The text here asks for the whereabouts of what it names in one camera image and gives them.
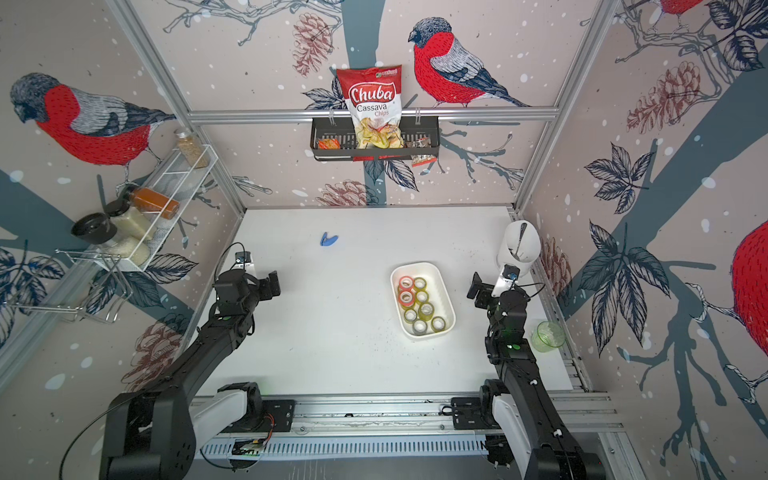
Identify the red tape roll front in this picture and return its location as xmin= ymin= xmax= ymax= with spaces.
xmin=398 ymin=290 xmax=415 ymax=308

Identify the chrome wire rack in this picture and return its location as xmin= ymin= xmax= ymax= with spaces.
xmin=1 ymin=249 xmax=137 ymax=324

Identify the white utensil holder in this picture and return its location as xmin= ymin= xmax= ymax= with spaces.
xmin=496 ymin=220 xmax=541 ymax=277

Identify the Chuba cassava chips bag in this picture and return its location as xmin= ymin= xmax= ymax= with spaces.
xmin=336 ymin=65 xmax=405 ymax=149

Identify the red tape roll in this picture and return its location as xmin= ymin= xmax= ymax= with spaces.
xmin=398 ymin=290 xmax=415 ymax=308
xmin=397 ymin=276 xmax=413 ymax=291

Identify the white storage box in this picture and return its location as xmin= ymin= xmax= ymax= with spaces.
xmin=390 ymin=262 xmax=457 ymax=340

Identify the black wall basket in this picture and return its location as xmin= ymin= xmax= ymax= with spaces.
xmin=310 ymin=116 xmax=440 ymax=161

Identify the glass spice jar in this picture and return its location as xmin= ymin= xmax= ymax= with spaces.
xmin=175 ymin=128 xmax=209 ymax=169

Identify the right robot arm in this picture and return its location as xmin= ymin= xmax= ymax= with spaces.
xmin=467 ymin=273 xmax=607 ymax=479

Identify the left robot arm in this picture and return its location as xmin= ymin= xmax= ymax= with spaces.
xmin=99 ymin=268 xmax=281 ymax=479

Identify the green plastic cup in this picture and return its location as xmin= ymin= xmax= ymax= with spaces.
xmin=531 ymin=321 xmax=566 ymax=353

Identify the white wire shelf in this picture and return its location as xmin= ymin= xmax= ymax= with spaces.
xmin=104 ymin=145 xmax=219 ymax=272

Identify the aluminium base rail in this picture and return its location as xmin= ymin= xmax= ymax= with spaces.
xmin=222 ymin=391 xmax=625 ymax=437

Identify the red tape roll back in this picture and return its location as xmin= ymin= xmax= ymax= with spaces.
xmin=397 ymin=276 xmax=413 ymax=291

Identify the blue tape cutter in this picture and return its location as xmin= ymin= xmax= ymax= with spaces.
xmin=320 ymin=232 xmax=338 ymax=247

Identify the orange sauce bottle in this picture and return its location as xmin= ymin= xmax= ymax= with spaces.
xmin=123 ymin=186 xmax=180 ymax=220

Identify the clear grey tape roll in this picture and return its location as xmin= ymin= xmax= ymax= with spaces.
xmin=412 ymin=320 xmax=429 ymax=336

